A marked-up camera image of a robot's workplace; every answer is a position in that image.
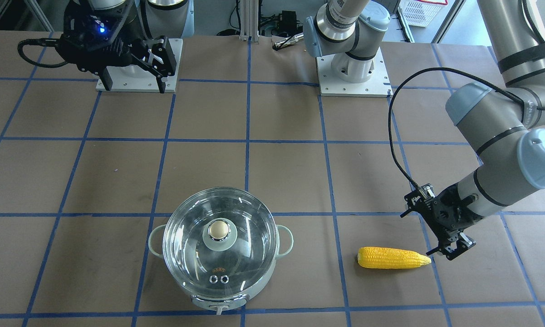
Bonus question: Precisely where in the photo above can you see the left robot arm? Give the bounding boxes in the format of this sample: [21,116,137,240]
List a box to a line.
[303,0,545,260]

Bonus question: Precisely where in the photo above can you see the glass pot lid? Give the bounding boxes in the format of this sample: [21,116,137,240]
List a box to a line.
[162,187,280,301]

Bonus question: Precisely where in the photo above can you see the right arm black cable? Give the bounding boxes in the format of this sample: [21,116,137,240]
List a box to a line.
[17,38,71,69]

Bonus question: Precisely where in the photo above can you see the pale green pot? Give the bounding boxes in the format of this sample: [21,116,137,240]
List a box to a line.
[148,187,295,316]

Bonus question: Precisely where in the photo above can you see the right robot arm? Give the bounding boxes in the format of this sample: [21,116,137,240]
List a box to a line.
[55,0,194,94]

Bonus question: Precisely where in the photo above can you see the yellow corn cob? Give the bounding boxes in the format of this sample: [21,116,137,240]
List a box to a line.
[357,247,432,269]

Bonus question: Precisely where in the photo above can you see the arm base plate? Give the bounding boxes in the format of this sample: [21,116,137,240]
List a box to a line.
[108,39,184,94]
[316,48,393,98]

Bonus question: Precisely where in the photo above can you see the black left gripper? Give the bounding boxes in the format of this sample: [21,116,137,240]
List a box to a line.
[400,183,481,261]

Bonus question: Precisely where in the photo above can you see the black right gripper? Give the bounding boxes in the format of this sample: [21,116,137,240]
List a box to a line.
[55,2,177,94]

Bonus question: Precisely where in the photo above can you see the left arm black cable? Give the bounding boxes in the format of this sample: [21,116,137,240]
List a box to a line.
[388,67,527,193]

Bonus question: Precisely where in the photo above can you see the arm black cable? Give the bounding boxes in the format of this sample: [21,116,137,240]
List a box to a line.
[388,67,527,193]
[17,38,71,69]

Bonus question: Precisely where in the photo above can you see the aluminium frame post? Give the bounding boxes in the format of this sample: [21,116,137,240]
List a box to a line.
[239,0,260,43]

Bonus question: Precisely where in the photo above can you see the white plastic basket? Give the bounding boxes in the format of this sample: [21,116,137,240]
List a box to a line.
[399,0,448,27]

